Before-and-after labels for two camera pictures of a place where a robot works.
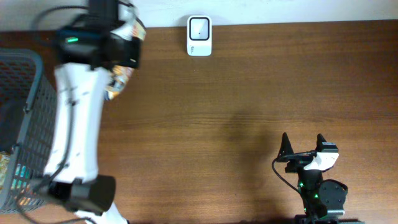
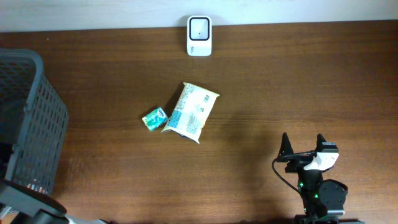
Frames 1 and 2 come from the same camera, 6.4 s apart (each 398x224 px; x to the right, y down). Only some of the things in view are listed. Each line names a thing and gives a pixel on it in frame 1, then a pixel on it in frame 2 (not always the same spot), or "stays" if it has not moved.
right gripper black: [300, 162] stays
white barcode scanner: [199, 33] stays
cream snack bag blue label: [131, 27] -> [191, 112]
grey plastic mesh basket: [28, 105] stays
